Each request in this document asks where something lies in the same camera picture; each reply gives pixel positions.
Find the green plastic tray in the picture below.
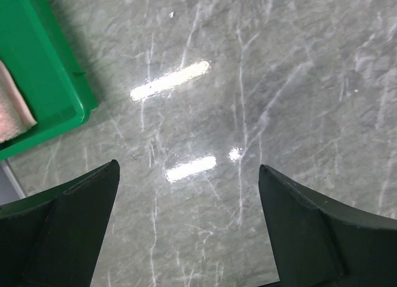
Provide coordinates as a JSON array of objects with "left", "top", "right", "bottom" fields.
[{"left": 1, "top": 0, "right": 97, "bottom": 159}]

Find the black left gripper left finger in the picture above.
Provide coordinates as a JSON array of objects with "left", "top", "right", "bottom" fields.
[{"left": 1, "top": 160, "right": 120, "bottom": 286}]

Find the pink rolled towel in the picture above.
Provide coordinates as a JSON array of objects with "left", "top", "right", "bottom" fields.
[{"left": 1, "top": 61, "right": 37, "bottom": 143}]

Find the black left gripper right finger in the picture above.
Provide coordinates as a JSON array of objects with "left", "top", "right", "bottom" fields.
[{"left": 258, "top": 165, "right": 396, "bottom": 286}]

